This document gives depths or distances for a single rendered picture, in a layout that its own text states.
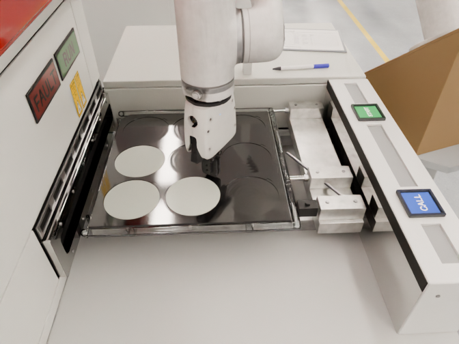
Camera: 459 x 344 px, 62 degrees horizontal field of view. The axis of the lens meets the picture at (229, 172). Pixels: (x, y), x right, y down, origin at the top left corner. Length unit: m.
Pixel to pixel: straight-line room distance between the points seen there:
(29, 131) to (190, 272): 0.34
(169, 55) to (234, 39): 0.51
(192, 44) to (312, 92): 0.47
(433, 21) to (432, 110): 0.19
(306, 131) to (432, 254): 0.42
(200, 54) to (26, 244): 0.35
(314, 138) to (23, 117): 0.58
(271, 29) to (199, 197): 0.31
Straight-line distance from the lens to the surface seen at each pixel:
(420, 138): 0.99
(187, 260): 0.71
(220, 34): 0.55
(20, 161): 0.59
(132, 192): 0.73
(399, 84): 1.01
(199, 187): 0.72
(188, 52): 0.57
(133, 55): 1.07
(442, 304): 0.63
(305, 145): 0.86
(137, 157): 0.81
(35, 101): 0.63
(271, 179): 0.74
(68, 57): 0.77
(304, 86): 0.96
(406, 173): 0.73
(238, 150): 0.80
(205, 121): 0.61
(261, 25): 0.57
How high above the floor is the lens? 1.40
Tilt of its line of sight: 41 degrees down
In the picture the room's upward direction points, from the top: straight up
